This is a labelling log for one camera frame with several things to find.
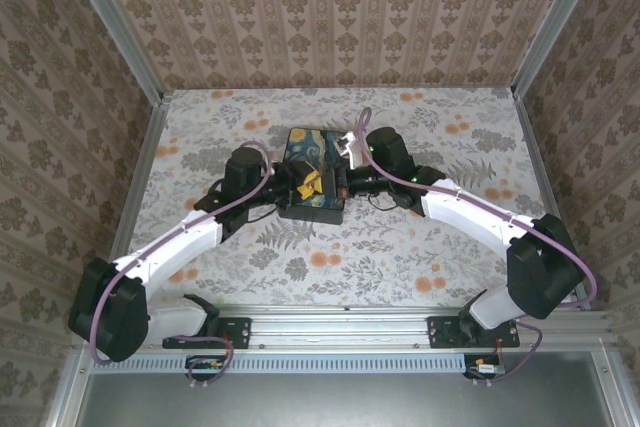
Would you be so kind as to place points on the starry night print box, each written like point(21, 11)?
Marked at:
point(310, 147)

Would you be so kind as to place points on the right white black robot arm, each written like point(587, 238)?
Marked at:
point(475, 214)

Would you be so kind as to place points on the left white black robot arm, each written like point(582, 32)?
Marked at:
point(175, 247)

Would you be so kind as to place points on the small connector board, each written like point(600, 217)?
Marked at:
point(485, 368)
point(205, 364)

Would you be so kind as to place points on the grey metal sheet panel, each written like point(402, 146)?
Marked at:
point(325, 402)

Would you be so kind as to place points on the aluminium table side rail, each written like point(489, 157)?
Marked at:
point(142, 172)
point(545, 172)

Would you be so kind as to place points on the aluminium mounting rail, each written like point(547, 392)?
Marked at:
point(340, 327)

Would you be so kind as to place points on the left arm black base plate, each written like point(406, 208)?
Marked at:
point(235, 332)

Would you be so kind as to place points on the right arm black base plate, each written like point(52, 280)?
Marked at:
point(440, 332)

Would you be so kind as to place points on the aluminium frame post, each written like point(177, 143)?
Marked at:
point(555, 22)
point(115, 22)

